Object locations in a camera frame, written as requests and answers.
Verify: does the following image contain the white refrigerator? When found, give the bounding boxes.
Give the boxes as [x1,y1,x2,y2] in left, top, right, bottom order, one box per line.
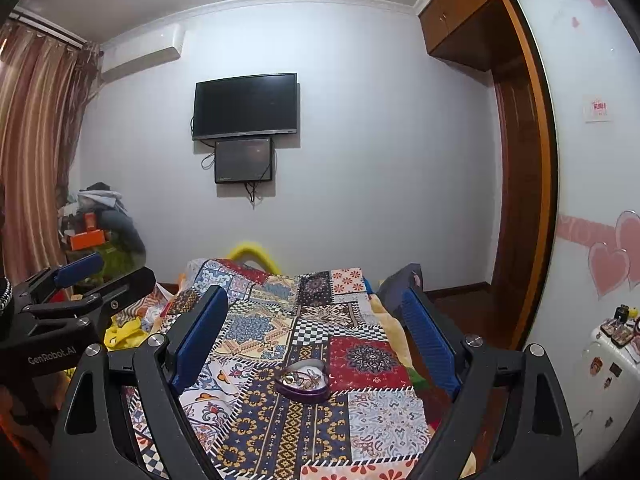
[571,324,640,467]

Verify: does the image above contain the white paper door notice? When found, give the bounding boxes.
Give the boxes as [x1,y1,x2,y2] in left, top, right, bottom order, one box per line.
[582,95,612,123]

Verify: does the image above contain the wooden wardrobe frame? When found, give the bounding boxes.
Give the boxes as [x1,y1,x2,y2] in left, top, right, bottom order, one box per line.
[487,59,547,352]

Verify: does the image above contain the purple heart-shaped jewelry box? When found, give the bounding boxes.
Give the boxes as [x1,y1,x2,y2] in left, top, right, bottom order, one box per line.
[273,359,331,404]

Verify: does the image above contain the yellow printed cloth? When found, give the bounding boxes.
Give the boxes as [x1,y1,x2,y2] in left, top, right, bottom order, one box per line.
[102,312,152,352]

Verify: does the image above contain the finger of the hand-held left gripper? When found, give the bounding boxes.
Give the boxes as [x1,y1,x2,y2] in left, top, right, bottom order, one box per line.
[22,266,158,322]
[12,252,106,307]

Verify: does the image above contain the white heart-patterned sliding door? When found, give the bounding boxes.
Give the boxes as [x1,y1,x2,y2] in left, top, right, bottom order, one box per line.
[515,0,640,363]

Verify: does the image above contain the dark blue bag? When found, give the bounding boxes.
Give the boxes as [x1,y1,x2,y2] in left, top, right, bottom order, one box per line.
[376,262,427,307]

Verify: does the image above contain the brown striped curtain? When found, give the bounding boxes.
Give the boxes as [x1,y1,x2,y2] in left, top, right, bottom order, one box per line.
[0,9,104,288]

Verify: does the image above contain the grey hooded jacket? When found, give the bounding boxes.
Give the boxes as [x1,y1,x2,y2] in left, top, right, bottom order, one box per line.
[76,182,147,273]

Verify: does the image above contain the colourful patchwork blanket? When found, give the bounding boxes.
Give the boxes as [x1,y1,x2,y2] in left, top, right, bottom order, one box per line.
[125,258,442,480]

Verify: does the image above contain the black wall television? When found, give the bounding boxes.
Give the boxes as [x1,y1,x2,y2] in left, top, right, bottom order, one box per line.
[192,73,300,142]

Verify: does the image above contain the wooden overhead cabinet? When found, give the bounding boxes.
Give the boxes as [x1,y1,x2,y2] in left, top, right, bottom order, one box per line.
[417,0,553,75]

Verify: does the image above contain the green patterned cloth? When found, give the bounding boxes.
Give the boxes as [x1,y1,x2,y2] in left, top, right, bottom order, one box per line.
[96,241,137,282]

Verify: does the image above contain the small black wall monitor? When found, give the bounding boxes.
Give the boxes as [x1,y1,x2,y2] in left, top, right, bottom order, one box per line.
[214,137,275,185]

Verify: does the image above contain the flat orange box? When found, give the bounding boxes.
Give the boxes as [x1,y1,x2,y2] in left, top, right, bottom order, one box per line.
[69,230,109,251]

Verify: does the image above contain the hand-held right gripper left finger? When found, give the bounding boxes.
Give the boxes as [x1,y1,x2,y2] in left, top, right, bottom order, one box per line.
[49,285,232,480]

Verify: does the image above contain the brown striped cloth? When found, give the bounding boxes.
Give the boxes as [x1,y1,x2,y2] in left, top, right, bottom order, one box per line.
[116,282,187,333]

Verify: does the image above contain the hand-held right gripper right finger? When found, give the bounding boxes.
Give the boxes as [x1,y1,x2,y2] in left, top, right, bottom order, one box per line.
[402,285,582,480]

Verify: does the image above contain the white wall air conditioner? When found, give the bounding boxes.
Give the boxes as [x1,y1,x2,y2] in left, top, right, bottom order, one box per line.
[100,27,186,84]

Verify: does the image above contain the yellow padded tube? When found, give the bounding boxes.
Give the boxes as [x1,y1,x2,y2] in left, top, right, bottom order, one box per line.
[227,241,282,275]

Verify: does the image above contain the thin beaded bracelet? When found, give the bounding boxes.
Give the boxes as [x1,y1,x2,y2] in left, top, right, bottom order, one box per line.
[300,369,327,392]

